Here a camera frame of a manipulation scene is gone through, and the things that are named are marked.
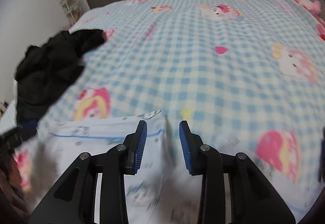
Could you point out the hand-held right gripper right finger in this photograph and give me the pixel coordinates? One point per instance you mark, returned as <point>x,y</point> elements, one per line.
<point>186,147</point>

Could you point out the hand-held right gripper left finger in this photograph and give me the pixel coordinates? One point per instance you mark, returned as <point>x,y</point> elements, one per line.
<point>141,147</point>

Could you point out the light blue printed pajama garment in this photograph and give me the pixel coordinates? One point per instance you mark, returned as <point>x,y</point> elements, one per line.
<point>101,135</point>

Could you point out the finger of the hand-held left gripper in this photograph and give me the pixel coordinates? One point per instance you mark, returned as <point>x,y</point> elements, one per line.
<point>28,130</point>

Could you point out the pink plush toy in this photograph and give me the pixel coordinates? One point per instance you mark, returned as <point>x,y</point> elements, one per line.
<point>304,2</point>

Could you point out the checked cartoon printed blanket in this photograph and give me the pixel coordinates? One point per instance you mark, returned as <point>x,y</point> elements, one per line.
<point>203,74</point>

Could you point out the black garment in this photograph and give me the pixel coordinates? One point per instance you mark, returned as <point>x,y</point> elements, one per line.
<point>50,69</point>

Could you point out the white shelf rack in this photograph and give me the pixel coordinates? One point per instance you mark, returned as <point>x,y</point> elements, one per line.
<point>71,8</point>

